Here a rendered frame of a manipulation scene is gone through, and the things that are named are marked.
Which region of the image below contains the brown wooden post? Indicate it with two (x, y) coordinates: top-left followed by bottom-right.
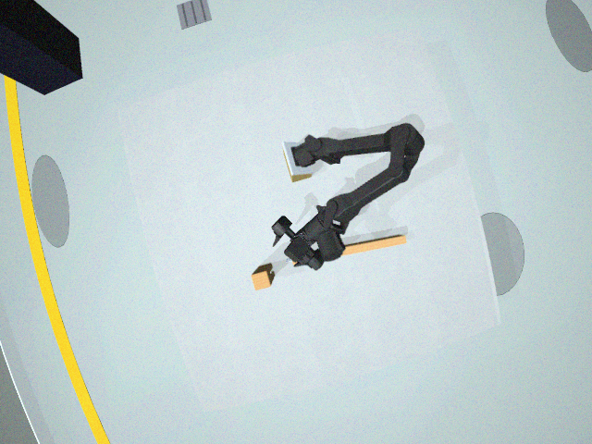
(252, 263), (275, 290)

